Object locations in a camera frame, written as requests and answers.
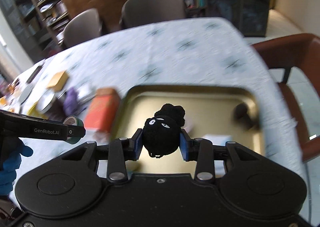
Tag grey plate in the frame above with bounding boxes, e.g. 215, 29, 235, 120
19, 84, 34, 105

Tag brown chair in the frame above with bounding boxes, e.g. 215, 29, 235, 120
251, 34, 320, 163

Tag black phone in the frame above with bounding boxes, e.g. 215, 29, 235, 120
26, 65, 43, 84

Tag purple plush toy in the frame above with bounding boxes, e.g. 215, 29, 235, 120
62, 87, 80, 115

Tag dark glass cabinet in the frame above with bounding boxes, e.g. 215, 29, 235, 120
206, 0, 272, 38

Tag gold metal tray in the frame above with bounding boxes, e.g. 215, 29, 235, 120
110, 84, 265, 175

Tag clear wrapped tissue pack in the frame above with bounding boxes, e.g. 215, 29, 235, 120
77, 85, 97, 103

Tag green tape roll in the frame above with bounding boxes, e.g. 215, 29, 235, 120
62, 115, 85, 146

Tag orange tea tin wooden lid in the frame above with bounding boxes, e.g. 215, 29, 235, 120
84, 88, 120, 136

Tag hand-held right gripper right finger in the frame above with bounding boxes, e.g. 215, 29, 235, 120
179, 129, 265, 181

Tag wooden bookshelf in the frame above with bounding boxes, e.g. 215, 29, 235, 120
0, 0, 70, 63

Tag black candle jar silver lid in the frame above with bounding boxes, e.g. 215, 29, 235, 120
37, 92, 65, 118

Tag black handle makeup sponge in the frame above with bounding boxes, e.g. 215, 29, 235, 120
232, 102, 260, 130

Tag person's left hand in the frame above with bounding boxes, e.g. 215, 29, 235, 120
0, 140, 33, 196

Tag grey chair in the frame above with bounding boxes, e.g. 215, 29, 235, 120
62, 9, 104, 49
120, 0, 187, 30

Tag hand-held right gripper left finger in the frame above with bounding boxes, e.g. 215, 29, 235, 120
61, 128, 143, 183

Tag yellow block plush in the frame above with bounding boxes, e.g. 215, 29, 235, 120
27, 102, 48, 119

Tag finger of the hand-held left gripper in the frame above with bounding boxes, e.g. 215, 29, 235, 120
66, 126, 86, 140

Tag gold box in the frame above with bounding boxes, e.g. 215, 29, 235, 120
46, 71, 69, 91

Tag black plush toy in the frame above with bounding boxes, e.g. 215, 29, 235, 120
141, 103, 186, 159

